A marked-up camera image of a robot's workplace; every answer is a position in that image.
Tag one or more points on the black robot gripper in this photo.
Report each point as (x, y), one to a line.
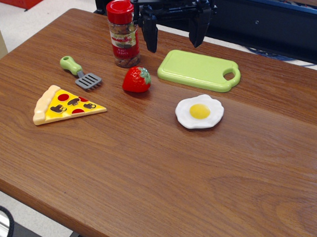
(198, 11)

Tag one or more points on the green handled grey toy spatula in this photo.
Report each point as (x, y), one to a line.
(85, 81)

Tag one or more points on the green plastic cutting board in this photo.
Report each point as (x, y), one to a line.
(205, 72)

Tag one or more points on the red lidded spice jar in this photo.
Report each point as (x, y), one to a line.
(123, 33)

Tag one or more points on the red toy strawberry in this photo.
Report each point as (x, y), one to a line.
(137, 80)

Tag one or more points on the toy fried egg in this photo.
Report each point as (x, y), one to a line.
(199, 112)

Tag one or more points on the toy pizza slice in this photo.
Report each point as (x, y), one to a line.
(57, 104)

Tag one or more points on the red box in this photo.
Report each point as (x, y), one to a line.
(25, 4)

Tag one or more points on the black metal frame rail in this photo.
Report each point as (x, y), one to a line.
(269, 25)

